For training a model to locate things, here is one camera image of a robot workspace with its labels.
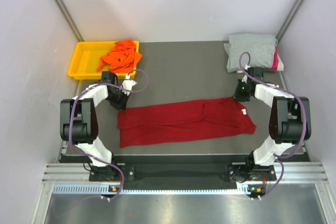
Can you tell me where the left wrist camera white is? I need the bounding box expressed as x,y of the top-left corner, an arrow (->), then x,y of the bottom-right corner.
120,74 -> 137,95

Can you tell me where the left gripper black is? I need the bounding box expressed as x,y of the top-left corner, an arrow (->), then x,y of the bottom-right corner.
106,88 -> 131,112

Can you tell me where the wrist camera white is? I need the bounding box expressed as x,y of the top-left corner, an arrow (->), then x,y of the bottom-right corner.
242,65 -> 250,83
120,74 -> 137,95

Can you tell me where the grey slotted cable duct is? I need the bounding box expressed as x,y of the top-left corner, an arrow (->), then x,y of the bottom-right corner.
52,183 -> 253,195

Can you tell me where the folded grey t shirt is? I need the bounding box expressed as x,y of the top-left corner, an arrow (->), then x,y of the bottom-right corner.
223,34 -> 277,73

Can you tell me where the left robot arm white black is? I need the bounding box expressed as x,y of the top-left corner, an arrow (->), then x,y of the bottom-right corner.
60,71 -> 136,180

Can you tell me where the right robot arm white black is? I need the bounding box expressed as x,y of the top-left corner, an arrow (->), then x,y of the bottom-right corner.
233,66 -> 311,180

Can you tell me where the dark red t shirt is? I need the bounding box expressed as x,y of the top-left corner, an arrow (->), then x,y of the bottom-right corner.
118,98 -> 256,148

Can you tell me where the orange t shirt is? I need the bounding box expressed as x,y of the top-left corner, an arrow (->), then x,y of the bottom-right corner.
97,39 -> 142,73

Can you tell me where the yellow plastic bin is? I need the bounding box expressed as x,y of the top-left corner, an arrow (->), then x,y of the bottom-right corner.
68,40 -> 140,80

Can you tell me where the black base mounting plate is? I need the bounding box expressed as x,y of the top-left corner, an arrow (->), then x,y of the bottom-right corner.
88,163 -> 260,183

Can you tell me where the folded pink white t shirt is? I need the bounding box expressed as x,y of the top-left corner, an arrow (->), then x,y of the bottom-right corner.
227,46 -> 284,72

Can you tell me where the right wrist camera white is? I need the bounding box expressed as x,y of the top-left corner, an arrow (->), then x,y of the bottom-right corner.
242,65 -> 250,83

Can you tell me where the aluminium frame rail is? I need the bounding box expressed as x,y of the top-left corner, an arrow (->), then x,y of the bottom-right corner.
43,162 -> 328,184

